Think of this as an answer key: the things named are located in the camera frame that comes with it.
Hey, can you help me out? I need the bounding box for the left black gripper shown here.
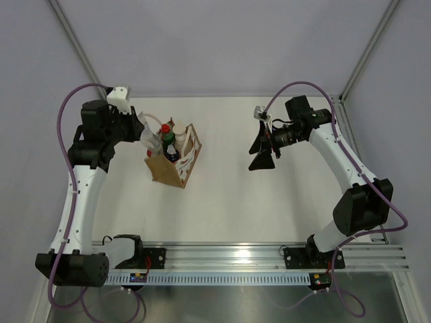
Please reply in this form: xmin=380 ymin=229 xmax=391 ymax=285
xmin=104 ymin=104 xmax=144 ymax=145

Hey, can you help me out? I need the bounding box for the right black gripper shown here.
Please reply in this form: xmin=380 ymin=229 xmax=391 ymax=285
xmin=249 ymin=120 xmax=305 ymax=171

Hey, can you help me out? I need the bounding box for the silver toothpaste tube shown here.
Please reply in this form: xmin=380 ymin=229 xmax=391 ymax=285
xmin=138 ymin=112 xmax=163 ymax=156

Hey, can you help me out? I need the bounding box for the green dish soap bottle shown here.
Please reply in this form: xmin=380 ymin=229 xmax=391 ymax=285
xmin=161 ymin=123 xmax=175 ymax=151

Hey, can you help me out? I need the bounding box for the beige pump lotion bottle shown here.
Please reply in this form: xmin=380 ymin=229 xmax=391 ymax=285
xmin=172 ymin=121 xmax=193 ymax=158

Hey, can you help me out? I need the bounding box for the orange blue spray bottle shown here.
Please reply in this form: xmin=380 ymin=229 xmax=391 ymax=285
xmin=164 ymin=144 xmax=180 ymax=164

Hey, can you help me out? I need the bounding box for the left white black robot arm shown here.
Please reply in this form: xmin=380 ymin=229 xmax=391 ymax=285
xmin=35 ymin=100 xmax=145 ymax=287

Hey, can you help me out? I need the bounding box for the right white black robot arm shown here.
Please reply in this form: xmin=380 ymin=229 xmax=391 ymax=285
xmin=248 ymin=96 xmax=393 ymax=268

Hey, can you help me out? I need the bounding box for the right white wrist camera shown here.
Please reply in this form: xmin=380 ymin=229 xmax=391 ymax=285
xmin=253 ymin=106 xmax=272 ymax=125

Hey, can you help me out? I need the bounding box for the right side aluminium rail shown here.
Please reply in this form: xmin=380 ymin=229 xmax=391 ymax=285
xmin=327 ymin=97 xmax=393 ymax=244

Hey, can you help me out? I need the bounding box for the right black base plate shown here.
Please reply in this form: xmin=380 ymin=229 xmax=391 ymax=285
xmin=282 ymin=247 xmax=345 ymax=270

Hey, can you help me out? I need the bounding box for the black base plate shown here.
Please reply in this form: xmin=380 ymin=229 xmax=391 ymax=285
xmin=115 ymin=247 xmax=166 ymax=270
xmin=282 ymin=247 xmax=345 ymax=270

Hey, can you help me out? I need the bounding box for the white slotted cable duct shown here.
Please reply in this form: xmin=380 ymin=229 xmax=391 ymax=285
xmin=104 ymin=272 xmax=311 ymax=286

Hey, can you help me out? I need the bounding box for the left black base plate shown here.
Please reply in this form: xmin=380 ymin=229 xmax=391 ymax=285
xmin=115 ymin=247 xmax=166 ymax=270

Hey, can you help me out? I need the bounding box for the left aluminium frame post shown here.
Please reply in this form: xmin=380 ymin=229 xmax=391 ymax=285
xmin=45 ymin=0 xmax=101 ymax=83

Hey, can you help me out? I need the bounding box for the aluminium frame post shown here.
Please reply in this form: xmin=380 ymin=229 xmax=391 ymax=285
xmin=339 ymin=0 xmax=403 ymax=104
xmin=45 ymin=0 xmax=101 ymax=83

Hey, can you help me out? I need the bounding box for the aluminium mounting rail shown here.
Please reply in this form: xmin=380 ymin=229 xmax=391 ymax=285
xmin=143 ymin=242 xmax=409 ymax=272

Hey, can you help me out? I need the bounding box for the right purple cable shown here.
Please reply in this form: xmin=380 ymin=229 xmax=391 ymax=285
xmin=262 ymin=80 xmax=408 ymax=319

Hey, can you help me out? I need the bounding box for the right aluminium frame post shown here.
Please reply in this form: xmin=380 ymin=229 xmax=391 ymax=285
xmin=339 ymin=0 xmax=403 ymax=104

